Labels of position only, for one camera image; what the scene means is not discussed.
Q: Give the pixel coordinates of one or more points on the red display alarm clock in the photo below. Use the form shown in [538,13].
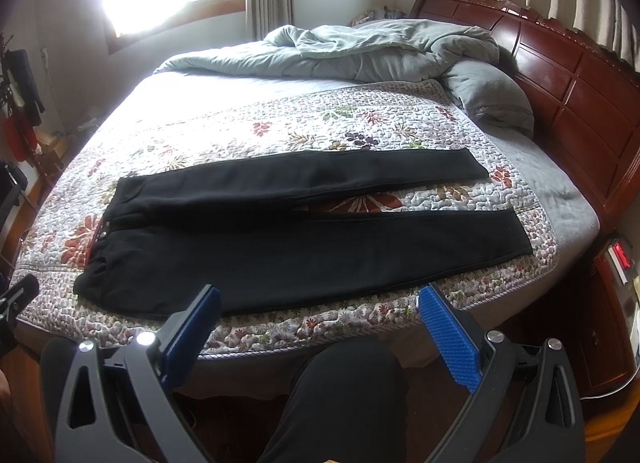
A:
[618,252]

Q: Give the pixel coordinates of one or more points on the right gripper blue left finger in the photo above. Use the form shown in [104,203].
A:
[183,336]

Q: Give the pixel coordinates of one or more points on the grey bed sheet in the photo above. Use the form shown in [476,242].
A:
[574,221]

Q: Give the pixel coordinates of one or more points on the grey pillow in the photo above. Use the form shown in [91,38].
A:
[488,96]

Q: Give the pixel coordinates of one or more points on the wooden coat rack with clothes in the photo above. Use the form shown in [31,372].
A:
[21,105]

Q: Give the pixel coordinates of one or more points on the black metal frame chair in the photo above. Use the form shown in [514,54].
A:
[13,192]

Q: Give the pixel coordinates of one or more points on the wooden nightstand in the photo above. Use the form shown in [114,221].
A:
[608,339]

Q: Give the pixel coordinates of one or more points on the grey-green duvet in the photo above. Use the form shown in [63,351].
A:
[401,50]

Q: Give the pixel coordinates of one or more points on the person's black trouser leg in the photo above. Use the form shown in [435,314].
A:
[348,404]

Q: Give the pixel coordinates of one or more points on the dark red wooden headboard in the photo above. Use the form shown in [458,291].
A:
[585,100]

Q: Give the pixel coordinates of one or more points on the black pants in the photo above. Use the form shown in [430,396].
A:
[271,233]

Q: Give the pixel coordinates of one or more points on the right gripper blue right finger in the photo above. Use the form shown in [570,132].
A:
[455,346]

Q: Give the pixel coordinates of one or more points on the floral quilted bedspread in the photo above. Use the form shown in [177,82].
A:
[173,121]

